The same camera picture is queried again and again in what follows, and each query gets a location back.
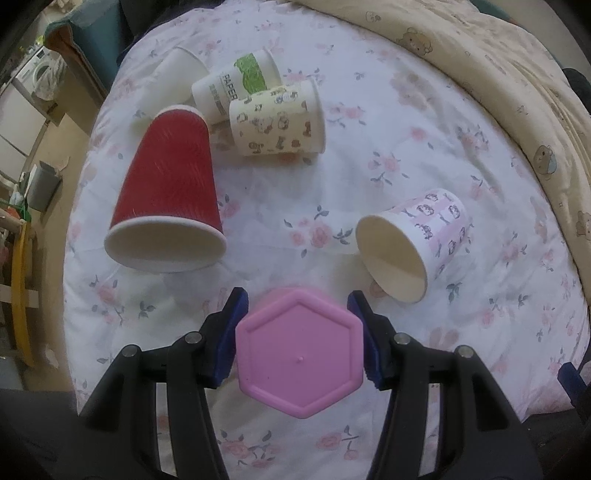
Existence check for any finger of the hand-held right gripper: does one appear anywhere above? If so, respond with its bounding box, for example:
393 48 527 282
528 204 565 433
557 361 587 409

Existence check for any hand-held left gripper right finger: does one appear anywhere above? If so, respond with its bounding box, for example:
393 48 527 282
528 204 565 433
346 291 542 480

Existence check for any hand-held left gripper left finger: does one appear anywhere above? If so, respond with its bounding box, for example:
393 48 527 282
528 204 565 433
79 287 250 480

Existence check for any pink hexagonal plastic cup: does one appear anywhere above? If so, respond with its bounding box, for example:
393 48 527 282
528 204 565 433
235 286 365 420

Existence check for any pink cartoon print paper cup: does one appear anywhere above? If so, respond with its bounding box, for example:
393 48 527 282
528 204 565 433
355 188 474 304

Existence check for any red ribbed paper cup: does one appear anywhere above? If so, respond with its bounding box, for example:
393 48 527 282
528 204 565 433
104 105 228 274

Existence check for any cream cartoon print paper cup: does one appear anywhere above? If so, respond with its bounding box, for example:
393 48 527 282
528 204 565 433
229 78 328 157

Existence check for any white green label paper cup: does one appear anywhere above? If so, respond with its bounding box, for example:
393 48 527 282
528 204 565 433
191 47 282 124

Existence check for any plain white paper cup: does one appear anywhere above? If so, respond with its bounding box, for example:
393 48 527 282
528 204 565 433
152 45 211 106

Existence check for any white floral bed sheet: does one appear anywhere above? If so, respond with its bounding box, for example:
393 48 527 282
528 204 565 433
62 0 591 468

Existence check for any yellow wooden board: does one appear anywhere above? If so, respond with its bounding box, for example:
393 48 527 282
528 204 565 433
10 222 38 365

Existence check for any grey trash bin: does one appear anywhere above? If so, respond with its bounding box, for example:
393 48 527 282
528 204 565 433
28 161 63 210

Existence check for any beige bear print quilt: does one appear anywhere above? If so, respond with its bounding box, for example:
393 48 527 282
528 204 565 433
288 0 591 259

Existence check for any white washing machine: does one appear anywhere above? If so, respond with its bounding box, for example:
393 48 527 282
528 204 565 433
9 44 63 100

